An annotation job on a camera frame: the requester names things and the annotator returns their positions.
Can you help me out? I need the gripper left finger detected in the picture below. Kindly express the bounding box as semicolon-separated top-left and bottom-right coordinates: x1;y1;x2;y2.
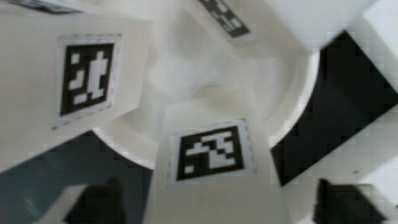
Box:
33;176;129;224

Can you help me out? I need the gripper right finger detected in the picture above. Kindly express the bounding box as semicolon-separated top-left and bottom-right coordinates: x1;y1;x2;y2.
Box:
312;179;398;224

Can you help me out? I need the white stool leg front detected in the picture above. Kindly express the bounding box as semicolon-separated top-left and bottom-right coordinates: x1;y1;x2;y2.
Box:
144;88;289;224

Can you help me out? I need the white stool leg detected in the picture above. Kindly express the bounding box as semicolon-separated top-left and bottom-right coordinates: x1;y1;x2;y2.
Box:
0;0;152;172
144;88;289;224
181;0;378;54

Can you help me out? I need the white round stool seat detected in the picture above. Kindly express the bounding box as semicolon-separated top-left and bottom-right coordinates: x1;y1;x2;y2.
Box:
94;0;319;168

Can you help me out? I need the white L-shaped fence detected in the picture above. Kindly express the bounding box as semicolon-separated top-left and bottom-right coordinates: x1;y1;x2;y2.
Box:
282;0;398;224

